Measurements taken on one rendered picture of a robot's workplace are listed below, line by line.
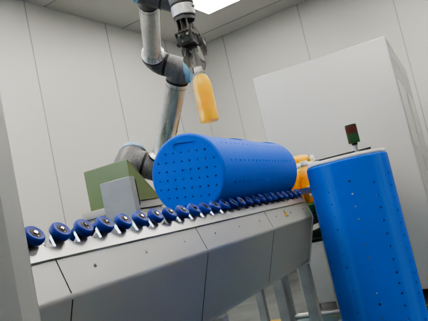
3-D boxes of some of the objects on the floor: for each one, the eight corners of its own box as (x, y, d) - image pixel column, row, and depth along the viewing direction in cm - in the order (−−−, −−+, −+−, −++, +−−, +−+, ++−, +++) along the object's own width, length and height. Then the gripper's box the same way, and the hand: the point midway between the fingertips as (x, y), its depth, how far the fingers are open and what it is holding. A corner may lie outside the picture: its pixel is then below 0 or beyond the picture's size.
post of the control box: (275, 386, 290) (234, 200, 301) (277, 383, 294) (236, 200, 305) (282, 385, 289) (240, 199, 299) (284, 383, 293) (243, 199, 303)
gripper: (165, 20, 208) (177, 74, 205) (192, 9, 203) (204, 64, 201) (176, 25, 215) (188, 77, 213) (202, 15, 211) (214, 68, 208)
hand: (199, 69), depth 210 cm, fingers closed on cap, 4 cm apart
